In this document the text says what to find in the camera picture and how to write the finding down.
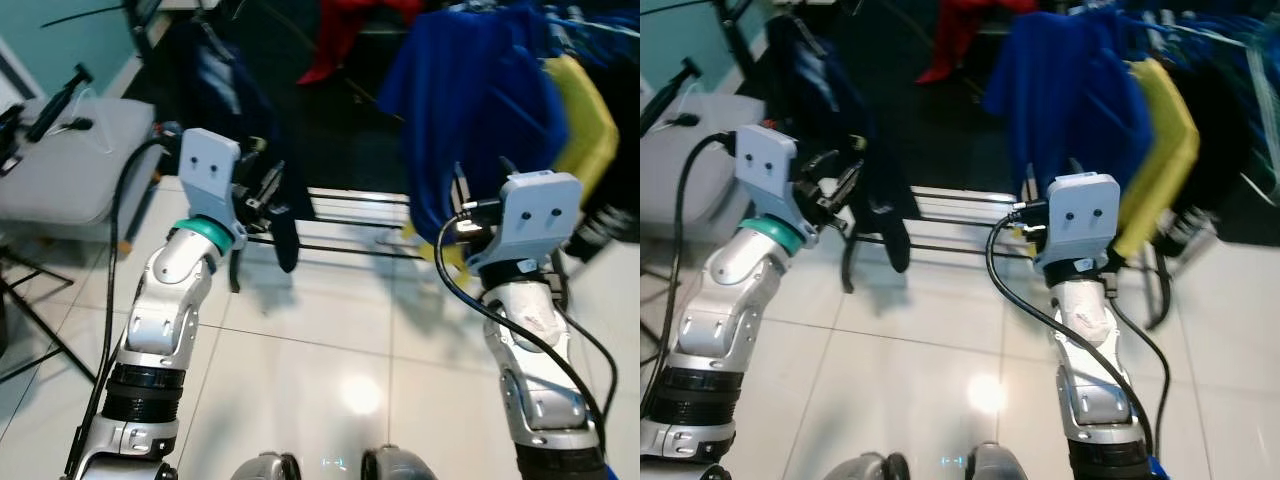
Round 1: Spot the grey cushioned seat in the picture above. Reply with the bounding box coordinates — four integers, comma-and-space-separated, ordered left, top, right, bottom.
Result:
640, 92, 776, 246
0, 95, 163, 229

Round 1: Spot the black strappy footwear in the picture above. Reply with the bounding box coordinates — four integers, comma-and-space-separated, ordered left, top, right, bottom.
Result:
0, 103, 29, 179

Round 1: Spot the grey robot left leg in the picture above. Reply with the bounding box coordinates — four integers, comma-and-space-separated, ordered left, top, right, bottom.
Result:
825, 452, 911, 480
232, 452, 301, 480

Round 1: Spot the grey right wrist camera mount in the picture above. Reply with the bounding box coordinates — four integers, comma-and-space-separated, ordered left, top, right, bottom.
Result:
466, 172, 584, 273
1033, 173, 1123, 286

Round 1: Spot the royal blue garment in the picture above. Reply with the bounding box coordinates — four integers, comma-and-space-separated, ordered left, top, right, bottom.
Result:
378, 8, 571, 273
983, 8, 1156, 246

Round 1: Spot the grey robot right leg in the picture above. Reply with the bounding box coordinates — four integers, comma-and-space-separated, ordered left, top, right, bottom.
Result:
965, 443, 1031, 480
360, 445, 436, 480

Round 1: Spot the grey robot leg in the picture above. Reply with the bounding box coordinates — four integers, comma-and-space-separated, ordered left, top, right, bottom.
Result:
825, 452, 911, 480
232, 452, 301, 480
360, 445, 436, 480
965, 443, 1031, 480

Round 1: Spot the black metal clothes rack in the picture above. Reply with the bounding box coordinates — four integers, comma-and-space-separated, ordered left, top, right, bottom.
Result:
245, 185, 421, 261
905, 185, 1041, 256

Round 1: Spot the red garment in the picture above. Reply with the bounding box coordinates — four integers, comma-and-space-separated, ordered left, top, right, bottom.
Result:
915, 0, 1041, 86
297, 0, 426, 86

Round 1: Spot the navy jacket with blue lining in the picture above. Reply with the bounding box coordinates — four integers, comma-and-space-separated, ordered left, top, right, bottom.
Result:
178, 15, 319, 273
775, 12, 926, 273

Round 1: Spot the black handle stick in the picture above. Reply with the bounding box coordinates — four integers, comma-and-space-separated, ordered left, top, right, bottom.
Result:
640, 58, 703, 136
22, 63, 96, 143

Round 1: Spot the black folding chair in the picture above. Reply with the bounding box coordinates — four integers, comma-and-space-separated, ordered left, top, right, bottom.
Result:
0, 245, 96, 386

